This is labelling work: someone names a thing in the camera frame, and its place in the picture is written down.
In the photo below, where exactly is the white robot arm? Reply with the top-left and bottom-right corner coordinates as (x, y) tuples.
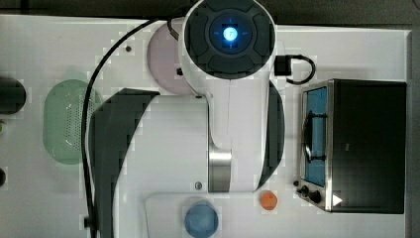
(89, 0), (284, 238)

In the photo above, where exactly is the black toaster oven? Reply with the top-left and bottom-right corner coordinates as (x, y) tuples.
(296, 79), (407, 214)

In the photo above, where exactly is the lilac round plate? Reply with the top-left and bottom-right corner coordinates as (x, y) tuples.
(147, 22), (193, 95)

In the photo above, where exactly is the small orange fruit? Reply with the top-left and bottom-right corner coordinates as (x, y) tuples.
(260, 190), (278, 210)

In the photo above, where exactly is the blue plastic cup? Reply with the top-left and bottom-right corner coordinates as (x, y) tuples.
(184, 200), (219, 238)

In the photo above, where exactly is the green plastic colander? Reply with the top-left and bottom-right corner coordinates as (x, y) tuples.
(43, 79), (87, 165)

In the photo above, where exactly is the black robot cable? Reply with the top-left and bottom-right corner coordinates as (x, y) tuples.
(80, 17), (166, 238)

